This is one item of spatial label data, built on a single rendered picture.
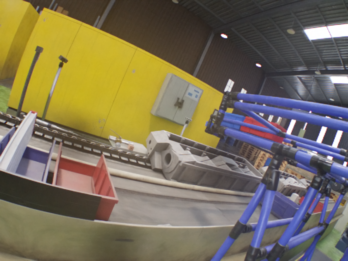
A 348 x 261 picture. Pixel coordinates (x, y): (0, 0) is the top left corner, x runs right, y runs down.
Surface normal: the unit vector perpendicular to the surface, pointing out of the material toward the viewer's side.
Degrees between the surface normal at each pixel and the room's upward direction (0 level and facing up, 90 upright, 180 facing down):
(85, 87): 90
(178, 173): 100
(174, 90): 90
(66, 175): 29
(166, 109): 90
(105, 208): 92
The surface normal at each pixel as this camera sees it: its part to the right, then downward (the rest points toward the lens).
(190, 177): 0.36, 0.45
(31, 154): 0.47, 0.23
